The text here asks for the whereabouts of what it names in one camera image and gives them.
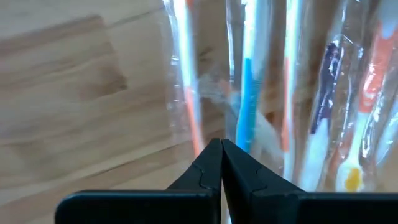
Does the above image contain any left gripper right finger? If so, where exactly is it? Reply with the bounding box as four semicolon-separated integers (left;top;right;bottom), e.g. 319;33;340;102
222;138;305;224

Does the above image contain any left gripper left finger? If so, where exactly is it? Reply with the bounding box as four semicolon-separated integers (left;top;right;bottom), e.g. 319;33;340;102
167;138;223;224

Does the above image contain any orange toothbrush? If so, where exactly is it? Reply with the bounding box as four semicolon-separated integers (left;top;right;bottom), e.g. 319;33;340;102
279;0;304;183
163;0;206;156
335;0;398;192

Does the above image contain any blue toothbrush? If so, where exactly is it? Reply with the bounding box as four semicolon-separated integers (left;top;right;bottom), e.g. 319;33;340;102
226;0;268;153

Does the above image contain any purple toothbrush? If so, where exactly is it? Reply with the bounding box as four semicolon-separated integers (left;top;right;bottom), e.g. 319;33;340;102
300;37;346;191

